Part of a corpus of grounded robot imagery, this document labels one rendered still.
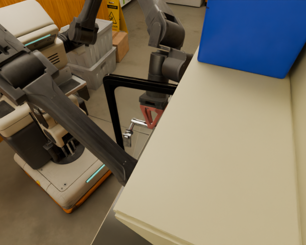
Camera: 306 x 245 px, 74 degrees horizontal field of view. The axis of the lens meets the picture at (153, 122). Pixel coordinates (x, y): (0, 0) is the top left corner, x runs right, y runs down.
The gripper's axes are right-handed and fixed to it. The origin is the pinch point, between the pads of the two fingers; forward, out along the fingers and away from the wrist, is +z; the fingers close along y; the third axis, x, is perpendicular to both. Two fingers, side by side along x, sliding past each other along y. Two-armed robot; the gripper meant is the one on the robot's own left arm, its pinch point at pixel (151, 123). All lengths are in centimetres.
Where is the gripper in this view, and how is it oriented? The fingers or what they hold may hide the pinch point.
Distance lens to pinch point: 59.4
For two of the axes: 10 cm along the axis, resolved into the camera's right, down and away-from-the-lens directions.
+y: 2.6, -3.7, 8.9
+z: -1.3, 9.0, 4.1
